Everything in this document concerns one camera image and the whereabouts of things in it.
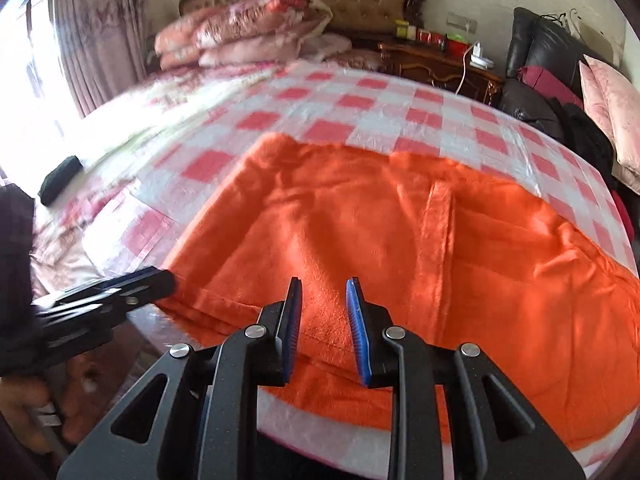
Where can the red tin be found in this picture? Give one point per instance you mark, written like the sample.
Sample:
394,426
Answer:
425,37
440,40

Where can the beige device on armchair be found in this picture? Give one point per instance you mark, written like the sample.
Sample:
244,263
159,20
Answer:
597,37

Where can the folded floral quilt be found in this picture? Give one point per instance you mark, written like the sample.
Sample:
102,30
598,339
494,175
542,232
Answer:
265,17

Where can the black leather armchair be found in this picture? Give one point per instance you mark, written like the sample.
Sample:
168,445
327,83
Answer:
545,45

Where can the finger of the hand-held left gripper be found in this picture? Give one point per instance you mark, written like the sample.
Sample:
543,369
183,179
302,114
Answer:
125,285
85,325

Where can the pink checked cloth table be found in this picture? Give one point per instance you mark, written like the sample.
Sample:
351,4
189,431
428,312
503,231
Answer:
320,125

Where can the pink patterned curtain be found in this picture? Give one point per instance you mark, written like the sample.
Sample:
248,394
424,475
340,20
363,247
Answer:
100,35

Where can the yellow green box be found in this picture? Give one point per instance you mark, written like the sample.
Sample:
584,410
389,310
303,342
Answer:
406,30

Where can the orange pants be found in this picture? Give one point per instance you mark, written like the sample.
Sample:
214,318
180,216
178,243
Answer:
400,260

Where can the dark wooden nightstand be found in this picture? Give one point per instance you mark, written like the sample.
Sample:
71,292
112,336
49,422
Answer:
435,67

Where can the checked pillow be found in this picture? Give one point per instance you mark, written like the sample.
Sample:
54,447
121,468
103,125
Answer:
327,42

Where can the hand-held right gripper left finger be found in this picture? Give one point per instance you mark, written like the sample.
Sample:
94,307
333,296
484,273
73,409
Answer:
291,330

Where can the maroon cushion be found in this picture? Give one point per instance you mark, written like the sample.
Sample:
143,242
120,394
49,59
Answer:
547,85

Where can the person's left hand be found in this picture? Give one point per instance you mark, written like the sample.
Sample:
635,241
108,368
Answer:
25,410

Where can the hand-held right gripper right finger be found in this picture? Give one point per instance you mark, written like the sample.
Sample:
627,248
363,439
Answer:
357,330

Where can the red cloth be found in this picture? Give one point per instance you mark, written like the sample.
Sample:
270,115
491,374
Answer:
625,215

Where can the window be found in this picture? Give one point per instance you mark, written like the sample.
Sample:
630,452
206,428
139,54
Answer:
35,85

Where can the white charger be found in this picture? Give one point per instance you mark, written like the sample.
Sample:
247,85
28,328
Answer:
482,60

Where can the red tissue box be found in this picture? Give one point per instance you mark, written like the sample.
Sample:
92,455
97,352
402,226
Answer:
457,44

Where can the dark clothing pile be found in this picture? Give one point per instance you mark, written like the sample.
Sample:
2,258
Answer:
585,135

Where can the pink floral folded blanket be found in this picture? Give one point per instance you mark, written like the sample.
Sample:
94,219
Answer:
182,40

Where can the maroon floral pillow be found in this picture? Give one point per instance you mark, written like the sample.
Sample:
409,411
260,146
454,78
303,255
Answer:
357,60

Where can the pale pink pillow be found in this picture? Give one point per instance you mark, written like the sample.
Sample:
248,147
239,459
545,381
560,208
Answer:
250,52

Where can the wall socket plate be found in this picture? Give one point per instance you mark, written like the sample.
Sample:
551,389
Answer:
461,22

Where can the black pouch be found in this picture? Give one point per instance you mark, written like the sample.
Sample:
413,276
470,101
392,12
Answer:
60,180

